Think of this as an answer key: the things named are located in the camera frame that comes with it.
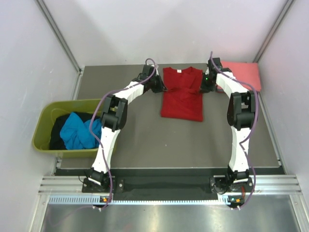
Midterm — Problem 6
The red t shirt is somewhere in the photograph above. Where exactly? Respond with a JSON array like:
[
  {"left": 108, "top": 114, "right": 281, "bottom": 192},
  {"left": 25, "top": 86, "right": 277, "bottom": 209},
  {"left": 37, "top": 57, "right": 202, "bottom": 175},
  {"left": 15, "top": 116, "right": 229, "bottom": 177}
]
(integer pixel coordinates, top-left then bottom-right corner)
[{"left": 160, "top": 67, "right": 203, "bottom": 122}]

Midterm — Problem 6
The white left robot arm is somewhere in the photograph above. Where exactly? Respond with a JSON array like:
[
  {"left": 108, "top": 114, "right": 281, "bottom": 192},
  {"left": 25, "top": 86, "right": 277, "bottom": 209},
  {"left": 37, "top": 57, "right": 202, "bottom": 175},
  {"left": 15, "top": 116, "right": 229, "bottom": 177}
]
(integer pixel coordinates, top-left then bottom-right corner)
[{"left": 87, "top": 63, "right": 167, "bottom": 192}]

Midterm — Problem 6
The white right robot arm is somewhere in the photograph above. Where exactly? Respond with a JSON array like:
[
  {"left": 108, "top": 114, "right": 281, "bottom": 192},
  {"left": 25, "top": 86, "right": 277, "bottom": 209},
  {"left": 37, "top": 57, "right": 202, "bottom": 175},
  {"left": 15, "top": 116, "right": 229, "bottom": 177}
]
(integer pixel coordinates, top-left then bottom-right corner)
[{"left": 200, "top": 57, "right": 258, "bottom": 191}]

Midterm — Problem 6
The folded pink t shirt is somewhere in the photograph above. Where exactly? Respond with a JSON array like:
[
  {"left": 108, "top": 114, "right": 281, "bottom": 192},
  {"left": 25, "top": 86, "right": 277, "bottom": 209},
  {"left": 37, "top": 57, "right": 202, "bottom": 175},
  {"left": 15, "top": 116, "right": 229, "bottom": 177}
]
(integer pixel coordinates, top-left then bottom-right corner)
[{"left": 216, "top": 61, "right": 261, "bottom": 96}]

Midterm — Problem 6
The cyan t shirt in bin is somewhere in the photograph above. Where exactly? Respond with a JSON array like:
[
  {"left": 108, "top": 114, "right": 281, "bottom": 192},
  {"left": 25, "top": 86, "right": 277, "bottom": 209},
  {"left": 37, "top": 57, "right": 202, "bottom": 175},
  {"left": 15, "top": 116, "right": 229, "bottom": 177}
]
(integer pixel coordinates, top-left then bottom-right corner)
[{"left": 59, "top": 112, "right": 99, "bottom": 150}]

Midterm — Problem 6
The green plastic bin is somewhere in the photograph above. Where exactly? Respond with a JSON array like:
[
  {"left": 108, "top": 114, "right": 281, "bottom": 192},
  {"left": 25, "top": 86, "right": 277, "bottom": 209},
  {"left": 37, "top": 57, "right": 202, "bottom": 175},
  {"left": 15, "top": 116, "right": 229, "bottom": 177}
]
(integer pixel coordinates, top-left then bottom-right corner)
[{"left": 32, "top": 99, "right": 100, "bottom": 158}]

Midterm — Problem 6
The black t shirt in bin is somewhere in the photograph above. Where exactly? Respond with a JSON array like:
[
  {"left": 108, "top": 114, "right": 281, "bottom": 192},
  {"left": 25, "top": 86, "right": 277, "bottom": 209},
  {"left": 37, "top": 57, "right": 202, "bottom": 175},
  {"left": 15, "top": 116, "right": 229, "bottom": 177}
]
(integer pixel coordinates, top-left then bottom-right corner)
[{"left": 49, "top": 114, "right": 101, "bottom": 150}]

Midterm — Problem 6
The left aluminium corner post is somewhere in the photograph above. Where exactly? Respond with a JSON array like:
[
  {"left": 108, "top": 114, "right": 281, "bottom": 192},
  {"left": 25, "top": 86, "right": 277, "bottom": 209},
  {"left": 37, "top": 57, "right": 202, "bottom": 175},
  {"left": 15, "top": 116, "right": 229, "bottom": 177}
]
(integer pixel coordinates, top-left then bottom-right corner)
[{"left": 35, "top": 0, "right": 82, "bottom": 73}]

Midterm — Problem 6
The aluminium corner post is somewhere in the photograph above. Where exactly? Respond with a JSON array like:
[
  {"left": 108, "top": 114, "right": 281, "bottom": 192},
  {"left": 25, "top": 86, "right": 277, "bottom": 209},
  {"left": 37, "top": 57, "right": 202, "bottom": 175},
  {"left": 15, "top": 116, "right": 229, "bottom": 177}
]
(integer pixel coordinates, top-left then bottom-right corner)
[
  {"left": 253, "top": 0, "right": 295, "bottom": 63},
  {"left": 35, "top": 0, "right": 82, "bottom": 73}
]

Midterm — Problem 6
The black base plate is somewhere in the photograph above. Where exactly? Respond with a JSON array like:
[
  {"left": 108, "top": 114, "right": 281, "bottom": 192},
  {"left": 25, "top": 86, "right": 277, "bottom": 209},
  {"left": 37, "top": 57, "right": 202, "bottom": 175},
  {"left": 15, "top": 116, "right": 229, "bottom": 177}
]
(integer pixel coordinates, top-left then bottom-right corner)
[{"left": 81, "top": 175, "right": 244, "bottom": 194}]

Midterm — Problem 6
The right aluminium corner post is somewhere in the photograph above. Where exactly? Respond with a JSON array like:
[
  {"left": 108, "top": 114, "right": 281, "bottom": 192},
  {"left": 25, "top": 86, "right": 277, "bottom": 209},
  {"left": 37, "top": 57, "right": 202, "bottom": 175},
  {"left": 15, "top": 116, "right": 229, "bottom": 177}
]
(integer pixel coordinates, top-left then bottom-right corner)
[{"left": 253, "top": 0, "right": 295, "bottom": 63}]

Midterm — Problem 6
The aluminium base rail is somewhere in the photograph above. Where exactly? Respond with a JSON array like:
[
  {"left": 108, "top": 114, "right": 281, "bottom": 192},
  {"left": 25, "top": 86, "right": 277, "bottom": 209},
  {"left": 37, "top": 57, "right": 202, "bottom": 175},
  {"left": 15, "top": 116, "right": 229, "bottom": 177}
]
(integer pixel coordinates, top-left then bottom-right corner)
[{"left": 39, "top": 167, "right": 301, "bottom": 206}]

